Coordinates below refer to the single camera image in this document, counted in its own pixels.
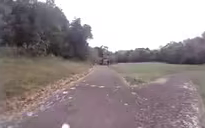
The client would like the vehicle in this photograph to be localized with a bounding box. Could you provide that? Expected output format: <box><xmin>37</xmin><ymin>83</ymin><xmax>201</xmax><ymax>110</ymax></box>
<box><xmin>99</xmin><ymin>57</ymin><xmax>111</xmax><ymax>66</ymax></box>

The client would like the grey asphalt path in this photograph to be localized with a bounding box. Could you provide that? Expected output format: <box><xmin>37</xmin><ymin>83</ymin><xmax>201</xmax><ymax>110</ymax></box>
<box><xmin>0</xmin><ymin>64</ymin><xmax>205</xmax><ymax>128</ymax></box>

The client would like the row of distant trees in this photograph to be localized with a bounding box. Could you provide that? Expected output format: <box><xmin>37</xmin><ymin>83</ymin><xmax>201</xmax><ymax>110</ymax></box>
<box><xmin>104</xmin><ymin>29</ymin><xmax>205</xmax><ymax>66</ymax></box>

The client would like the grass verge with dry leaves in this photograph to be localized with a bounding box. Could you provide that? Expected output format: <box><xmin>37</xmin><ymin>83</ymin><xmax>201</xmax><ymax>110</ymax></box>
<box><xmin>0</xmin><ymin>54</ymin><xmax>96</xmax><ymax>116</ymax></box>

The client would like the wood of tall trees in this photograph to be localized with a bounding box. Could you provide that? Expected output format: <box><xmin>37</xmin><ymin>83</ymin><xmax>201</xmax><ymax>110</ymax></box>
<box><xmin>0</xmin><ymin>0</ymin><xmax>106</xmax><ymax>64</ymax></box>

